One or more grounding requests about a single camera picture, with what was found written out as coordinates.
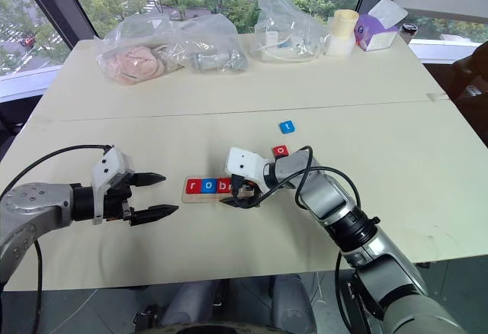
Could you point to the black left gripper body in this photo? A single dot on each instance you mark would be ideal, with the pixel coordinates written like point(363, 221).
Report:
point(116, 204)

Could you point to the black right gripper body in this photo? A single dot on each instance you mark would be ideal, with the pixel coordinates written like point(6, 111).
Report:
point(246, 189)

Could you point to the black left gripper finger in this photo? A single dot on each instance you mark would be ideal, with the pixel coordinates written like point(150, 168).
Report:
point(156, 213)
point(149, 178)

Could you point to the red letter block b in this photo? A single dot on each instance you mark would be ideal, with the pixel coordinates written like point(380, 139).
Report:
point(224, 185)

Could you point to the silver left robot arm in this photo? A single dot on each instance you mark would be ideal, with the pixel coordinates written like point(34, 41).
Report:
point(34, 204)

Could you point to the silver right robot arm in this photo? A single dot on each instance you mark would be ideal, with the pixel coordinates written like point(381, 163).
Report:
point(366, 242)

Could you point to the wooden letter tray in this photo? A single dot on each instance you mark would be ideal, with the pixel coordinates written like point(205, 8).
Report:
point(206, 197)

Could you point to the blue letter block o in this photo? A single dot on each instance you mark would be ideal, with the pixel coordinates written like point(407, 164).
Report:
point(209, 185)

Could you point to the red letter block r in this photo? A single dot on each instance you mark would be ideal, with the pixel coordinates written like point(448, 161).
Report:
point(193, 186)

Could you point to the red letter block o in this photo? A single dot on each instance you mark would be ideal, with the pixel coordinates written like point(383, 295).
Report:
point(281, 151)

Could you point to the blue letter block t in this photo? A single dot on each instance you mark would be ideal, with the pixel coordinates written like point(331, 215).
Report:
point(287, 126)

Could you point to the grey rounded shape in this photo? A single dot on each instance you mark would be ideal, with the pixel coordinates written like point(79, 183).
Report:
point(194, 303)

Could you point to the plastic bag with pink cloth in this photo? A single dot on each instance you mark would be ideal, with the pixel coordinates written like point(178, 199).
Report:
point(137, 55)

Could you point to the plastic bag with grey parts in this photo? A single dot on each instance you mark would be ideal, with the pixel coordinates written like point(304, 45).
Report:
point(213, 50)

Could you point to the plastic bag with white items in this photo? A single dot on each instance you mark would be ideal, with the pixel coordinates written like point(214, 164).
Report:
point(286, 33)

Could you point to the purple tissue box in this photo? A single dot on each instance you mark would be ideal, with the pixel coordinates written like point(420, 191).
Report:
point(375, 33)

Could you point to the clear tape strip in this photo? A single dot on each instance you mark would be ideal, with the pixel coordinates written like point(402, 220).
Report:
point(436, 97)

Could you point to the small dark lidded jar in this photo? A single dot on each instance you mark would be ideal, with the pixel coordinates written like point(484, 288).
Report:
point(408, 32)

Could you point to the dark brown chair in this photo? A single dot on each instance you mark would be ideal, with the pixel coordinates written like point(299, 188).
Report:
point(469, 78)

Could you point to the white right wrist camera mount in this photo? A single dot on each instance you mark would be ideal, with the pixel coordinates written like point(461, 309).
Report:
point(246, 166)

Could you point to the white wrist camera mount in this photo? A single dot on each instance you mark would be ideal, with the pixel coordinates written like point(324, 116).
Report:
point(246, 166)
point(110, 162)

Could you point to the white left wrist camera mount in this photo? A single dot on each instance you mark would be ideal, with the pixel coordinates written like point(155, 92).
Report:
point(110, 162)

